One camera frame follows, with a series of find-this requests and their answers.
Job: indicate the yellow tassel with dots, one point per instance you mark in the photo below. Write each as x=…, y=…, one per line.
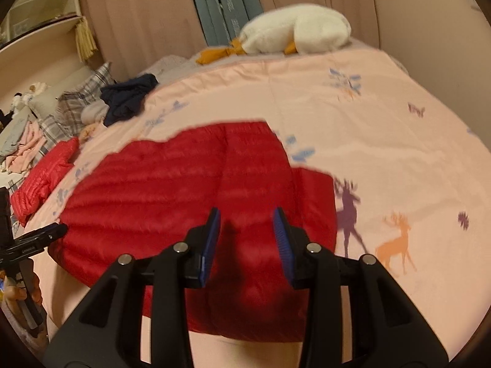
x=86, y=42

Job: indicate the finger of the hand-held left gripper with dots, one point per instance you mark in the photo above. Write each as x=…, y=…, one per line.
x=42, y=235

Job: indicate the pink curtain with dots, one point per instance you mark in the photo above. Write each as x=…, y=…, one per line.
x=145, y=19

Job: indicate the peach patterned cloth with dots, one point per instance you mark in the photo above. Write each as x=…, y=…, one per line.
x=92, y=131

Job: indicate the grey cloth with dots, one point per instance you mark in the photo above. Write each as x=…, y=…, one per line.
x=13, y=134

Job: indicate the small plush toys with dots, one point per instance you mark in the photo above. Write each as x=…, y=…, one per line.
x=28, y=94

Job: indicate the cream wall shelf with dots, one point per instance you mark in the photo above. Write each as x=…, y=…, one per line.
x=42, y=4

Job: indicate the white goose plush toy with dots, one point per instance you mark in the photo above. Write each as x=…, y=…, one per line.
x=307, y=30

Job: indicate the light grey garment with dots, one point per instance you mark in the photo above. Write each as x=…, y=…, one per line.
x=94, y=113

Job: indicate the grey curtain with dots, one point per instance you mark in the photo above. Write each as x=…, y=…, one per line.
x=226, y=4

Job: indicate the dark red down jacket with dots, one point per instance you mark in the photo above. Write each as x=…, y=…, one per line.
x=153, y=199

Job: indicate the pink clothes pile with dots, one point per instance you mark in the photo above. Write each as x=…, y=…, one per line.
x=25, y=149

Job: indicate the navy blue garment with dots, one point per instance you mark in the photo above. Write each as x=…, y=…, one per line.
x=126, y=99

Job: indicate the small plaid pillow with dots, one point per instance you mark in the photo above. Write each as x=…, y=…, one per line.
x=55, y=132

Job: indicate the bright red folded down jacket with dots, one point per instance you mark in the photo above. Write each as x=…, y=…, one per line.
x=38, y=182

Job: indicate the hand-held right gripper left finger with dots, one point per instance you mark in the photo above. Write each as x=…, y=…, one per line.
x=209, y=245

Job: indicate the pink deer printed blanket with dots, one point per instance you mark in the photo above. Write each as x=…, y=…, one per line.
x=383, y=142

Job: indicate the large plaid pillow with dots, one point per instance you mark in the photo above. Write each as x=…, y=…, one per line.
x=84, y=99

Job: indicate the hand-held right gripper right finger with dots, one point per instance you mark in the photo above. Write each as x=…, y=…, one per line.
x=284, y=245

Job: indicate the person's left hand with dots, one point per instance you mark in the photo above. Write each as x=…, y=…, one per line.
x=30, y=283

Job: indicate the cream pillow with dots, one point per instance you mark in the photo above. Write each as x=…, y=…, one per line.
x=57, y=92

